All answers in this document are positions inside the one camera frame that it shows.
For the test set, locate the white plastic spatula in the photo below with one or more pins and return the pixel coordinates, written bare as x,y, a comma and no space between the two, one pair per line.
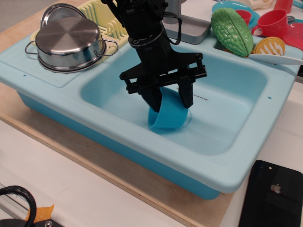
276,59

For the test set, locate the blue plastic plate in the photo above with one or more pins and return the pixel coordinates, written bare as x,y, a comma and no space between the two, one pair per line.
238,6

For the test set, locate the stainless steel pot lid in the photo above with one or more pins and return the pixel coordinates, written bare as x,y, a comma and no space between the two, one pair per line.
58,11

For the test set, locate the blue plastic cup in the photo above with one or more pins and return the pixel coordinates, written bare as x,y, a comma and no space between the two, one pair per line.
172,114

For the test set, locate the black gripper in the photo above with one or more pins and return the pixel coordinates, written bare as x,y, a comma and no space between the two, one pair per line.
161,66

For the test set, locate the light blue toy sink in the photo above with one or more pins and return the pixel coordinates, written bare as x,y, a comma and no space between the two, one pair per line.
235,109

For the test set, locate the orange tape piece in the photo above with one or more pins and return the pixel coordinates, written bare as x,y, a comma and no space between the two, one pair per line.
43,213

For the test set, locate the red plastic cup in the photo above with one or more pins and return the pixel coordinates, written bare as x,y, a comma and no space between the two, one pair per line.
273,23

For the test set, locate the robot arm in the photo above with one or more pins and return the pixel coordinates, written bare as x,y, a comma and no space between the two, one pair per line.
141,18

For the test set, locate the black smartphone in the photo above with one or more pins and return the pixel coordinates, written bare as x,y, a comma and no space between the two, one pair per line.
274,197

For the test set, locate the green bumpy toy gourd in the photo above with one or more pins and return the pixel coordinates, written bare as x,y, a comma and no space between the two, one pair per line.
232,31

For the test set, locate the tall red cup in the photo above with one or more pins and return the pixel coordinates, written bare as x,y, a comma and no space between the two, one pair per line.
284,5

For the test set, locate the wooden base board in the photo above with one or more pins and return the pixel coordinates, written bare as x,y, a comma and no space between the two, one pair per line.
90,185

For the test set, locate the red plastic plate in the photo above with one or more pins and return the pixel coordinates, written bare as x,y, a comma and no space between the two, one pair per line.
294,35

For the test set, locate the yellow dish rack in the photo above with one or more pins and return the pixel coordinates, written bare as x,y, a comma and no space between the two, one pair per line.
110,27

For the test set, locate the small red bowl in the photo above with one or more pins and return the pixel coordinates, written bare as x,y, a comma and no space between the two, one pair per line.
245,15

